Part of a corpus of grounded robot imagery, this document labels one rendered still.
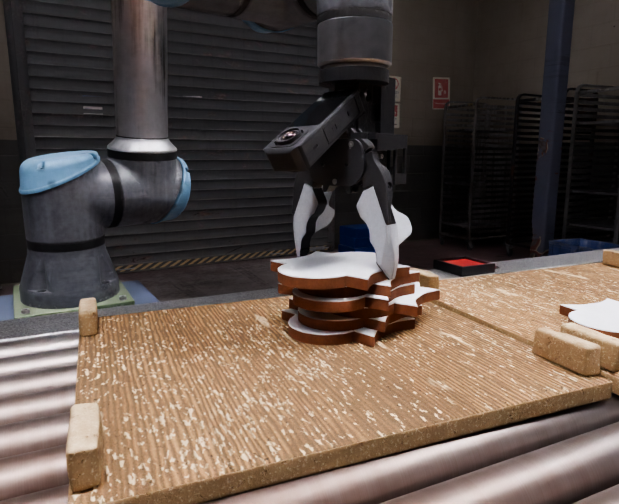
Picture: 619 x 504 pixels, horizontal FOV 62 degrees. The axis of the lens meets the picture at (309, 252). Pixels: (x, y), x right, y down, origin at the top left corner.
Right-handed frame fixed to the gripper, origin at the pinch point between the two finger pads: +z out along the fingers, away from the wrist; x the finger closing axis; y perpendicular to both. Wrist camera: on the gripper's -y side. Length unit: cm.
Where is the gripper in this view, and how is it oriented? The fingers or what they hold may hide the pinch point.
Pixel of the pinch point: (338, 267)
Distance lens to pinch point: 54.2
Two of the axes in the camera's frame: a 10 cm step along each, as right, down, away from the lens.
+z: 0.0, 9.8, 1.8
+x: -7.5, -1.2, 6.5
